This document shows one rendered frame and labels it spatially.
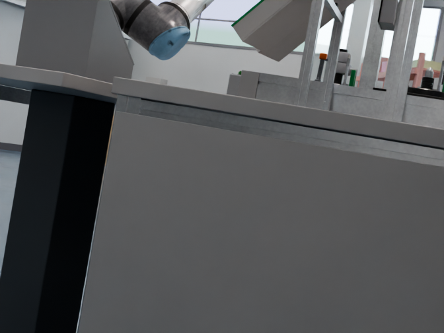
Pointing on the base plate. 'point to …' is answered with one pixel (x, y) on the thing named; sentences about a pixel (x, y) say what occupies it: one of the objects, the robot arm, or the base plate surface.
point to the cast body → (343, 63)
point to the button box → (233, 84)
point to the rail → (248, 84)
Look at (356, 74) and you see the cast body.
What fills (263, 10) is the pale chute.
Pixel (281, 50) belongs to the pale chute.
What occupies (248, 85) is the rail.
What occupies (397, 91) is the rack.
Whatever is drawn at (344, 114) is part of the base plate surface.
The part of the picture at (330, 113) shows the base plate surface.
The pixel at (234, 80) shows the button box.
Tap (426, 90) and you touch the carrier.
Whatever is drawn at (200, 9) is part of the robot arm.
